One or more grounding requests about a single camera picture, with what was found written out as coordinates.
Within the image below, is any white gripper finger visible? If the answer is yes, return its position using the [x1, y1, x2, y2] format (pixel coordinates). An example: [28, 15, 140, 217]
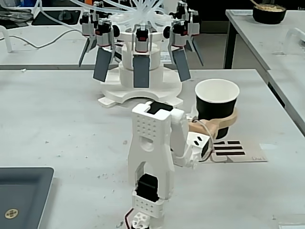
[186, 105, 200, 120]

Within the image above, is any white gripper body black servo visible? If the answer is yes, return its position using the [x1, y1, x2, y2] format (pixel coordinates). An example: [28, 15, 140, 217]
[187, 131, 215, 163]

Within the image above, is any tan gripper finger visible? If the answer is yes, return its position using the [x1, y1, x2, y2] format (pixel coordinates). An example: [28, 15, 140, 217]
[188, 107, 239, 140]

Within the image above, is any black paper cup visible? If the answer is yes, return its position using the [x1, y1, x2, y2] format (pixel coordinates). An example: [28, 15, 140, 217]
[194, 78, 240, 141]

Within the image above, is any printed paper mat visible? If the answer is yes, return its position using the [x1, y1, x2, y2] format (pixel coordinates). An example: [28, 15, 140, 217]
[199, 135, 269, 165]

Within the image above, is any printed white label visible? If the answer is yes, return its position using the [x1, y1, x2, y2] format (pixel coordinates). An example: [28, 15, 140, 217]
[160, 51, 172, 63]

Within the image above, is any black desk mat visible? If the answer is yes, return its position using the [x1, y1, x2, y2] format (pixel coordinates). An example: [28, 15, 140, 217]
[31, 9, 81, 26]

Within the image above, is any wide grey flat paddle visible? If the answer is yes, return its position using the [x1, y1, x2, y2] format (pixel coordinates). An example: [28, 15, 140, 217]
[92, 46, 113, 83]
[132, 53, 151, 89]
[172, 47, 192, 83]

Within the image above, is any white carousel dispensing machine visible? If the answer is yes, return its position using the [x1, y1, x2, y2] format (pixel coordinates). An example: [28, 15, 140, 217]
[78, 0, 205, 109]

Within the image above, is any narrow dark grey paddle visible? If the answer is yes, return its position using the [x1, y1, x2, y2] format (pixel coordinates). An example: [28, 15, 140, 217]
[188, 37, 205, 67]
[78, 38, 92, 68]

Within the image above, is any black table leg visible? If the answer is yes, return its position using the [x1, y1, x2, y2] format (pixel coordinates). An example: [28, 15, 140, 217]
[223, 20, 238, 70]

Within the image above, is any clear tube bundle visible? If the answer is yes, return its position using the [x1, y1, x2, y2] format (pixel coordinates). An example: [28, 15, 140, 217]
[33, 0, 174, 31]

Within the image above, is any black bowl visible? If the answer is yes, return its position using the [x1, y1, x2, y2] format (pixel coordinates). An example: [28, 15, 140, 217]
[252, 3, 287, 24]

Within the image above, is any dark grey tray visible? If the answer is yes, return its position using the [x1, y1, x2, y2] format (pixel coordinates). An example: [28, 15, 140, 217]
[0, 166, 55, 229]

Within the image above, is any white bent stand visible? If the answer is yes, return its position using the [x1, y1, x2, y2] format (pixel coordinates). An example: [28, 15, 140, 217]
[0, 25, 13, 53]

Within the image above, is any dark crumpled cloth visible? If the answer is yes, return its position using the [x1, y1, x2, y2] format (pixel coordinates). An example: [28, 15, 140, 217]
[0, 6, 33, 29]

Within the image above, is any thin gripper servo cable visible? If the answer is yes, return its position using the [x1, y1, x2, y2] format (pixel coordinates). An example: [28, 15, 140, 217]
[194, 120, 216, 164]

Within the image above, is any red black servo cable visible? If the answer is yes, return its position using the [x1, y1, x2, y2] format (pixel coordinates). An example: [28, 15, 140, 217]
[123, 208, 137, 229]

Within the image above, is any white curved bracket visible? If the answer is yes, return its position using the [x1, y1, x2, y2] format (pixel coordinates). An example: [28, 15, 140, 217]
[285, 27, 305, 52]

